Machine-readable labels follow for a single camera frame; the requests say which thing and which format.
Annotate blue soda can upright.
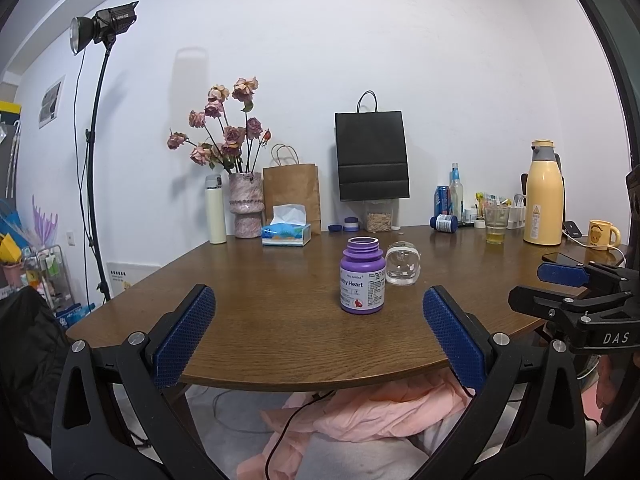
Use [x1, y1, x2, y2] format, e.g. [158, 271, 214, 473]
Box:
[434, 185, 452, 217]

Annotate black smartphone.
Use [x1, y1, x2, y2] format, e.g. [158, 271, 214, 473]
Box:
[541, 252, 582, 266]

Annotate yellow mug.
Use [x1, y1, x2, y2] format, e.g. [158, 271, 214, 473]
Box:
[588, 220, 622, 252]

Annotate yellow thermos jug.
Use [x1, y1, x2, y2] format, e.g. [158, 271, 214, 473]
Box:
[524, 139, 564, 247]

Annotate snack packets pile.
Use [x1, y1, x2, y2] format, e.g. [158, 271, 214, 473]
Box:
[475, 192, 526, 222]

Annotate glass with yellow liquid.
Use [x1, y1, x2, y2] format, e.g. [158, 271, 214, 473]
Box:
[484, 202, 509, 245]

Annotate pink cloth under table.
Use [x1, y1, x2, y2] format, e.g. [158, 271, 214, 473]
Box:
[236, 368, 471, 479]

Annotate blue can lying down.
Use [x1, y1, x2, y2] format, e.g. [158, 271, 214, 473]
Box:
[430, 214, 458, 233]

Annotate white box with label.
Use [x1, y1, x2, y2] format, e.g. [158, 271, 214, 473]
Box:
[106, 262, 160, 297]

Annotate clear jar of oats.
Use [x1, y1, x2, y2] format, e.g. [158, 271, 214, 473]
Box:
[364, 200, 394, 233]

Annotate purple supplement bottle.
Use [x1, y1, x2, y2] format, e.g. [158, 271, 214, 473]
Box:
[340, 236, 386, 314]

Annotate small blue lid container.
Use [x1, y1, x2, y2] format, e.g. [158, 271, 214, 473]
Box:
[343, 217, 360, 232]

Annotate black paper bag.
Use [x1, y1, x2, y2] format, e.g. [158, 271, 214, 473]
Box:
[335, 90, 410, 202]

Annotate cream thermos bottle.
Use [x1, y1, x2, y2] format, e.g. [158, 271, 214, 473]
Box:
[205, 174, 227, 245]

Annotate blue tissue box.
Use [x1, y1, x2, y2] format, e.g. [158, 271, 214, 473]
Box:
[262, 204, 311, 247]

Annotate pink ceramic vase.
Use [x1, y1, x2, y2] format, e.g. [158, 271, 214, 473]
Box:
[229, 172, 265, 240]

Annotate brown paper bag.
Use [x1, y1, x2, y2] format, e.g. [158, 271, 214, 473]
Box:
[262, 143, 321, 235]

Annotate dried pink roses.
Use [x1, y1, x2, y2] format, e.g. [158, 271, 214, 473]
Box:
[166, 77, 272, 174]

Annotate studio light on stand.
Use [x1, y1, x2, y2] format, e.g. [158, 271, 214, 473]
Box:
[68, 0, 139, 302]

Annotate wire rack with items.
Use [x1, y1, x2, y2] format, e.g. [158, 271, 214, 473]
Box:
[22, 245, 75, 312]

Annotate black cable on floor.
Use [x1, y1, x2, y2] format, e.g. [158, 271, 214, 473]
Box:
[263, 389, 338, 480]

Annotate wall picture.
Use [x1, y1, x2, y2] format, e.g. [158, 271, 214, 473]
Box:
[38, 76, 65, 129]

